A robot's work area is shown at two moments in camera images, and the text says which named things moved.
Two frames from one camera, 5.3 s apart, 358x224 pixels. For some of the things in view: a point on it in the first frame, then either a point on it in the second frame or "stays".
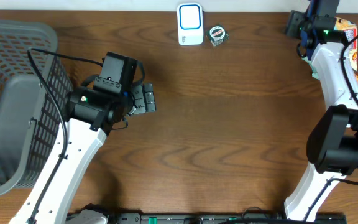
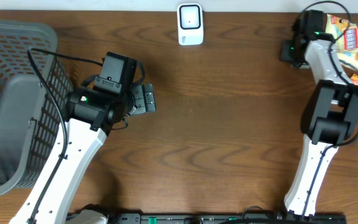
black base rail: [219, 218] stays
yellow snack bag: [350, 30] stays
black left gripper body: [143, 100] stays
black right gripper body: [296, 20] -> [291, 51]
